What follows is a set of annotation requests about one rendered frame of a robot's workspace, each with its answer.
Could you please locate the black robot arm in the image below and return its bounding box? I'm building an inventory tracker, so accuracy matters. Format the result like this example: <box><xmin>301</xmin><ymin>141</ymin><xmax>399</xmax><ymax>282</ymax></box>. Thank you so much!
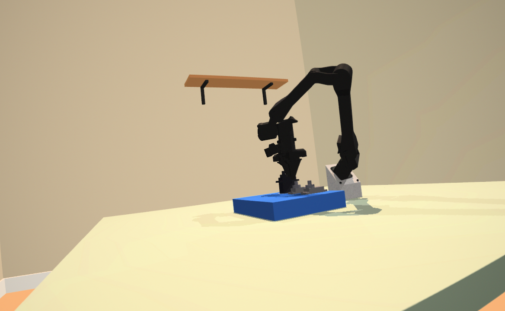
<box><xmin>257</xmin><ymin>63</ymin><xmax>360</xmax><ymax>180</ymax></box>

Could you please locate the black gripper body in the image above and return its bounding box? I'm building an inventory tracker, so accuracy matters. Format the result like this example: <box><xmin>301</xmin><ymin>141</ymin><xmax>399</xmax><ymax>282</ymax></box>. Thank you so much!
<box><xmin>273</xmin><ymin>135</ymin><xmax>307</xmax><ymax>162</ymax></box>

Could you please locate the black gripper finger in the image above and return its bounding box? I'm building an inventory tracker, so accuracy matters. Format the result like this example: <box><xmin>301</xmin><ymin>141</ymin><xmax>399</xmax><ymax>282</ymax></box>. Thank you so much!
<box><xmin>277</xmin><ymin>161</ymin><xmax>290</xmax><ymax>177</ymax></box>
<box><xmin>284</xmin><ymin>159</ymin><xmax>302</xmax><ymax>180</ymax></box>

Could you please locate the black micro servo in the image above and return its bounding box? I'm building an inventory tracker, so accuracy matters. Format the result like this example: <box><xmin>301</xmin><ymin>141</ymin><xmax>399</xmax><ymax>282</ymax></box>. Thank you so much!
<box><xmin>276</xmin><ymin>171</ymin><xmax>300</xmax><ymax>194</ymax></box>

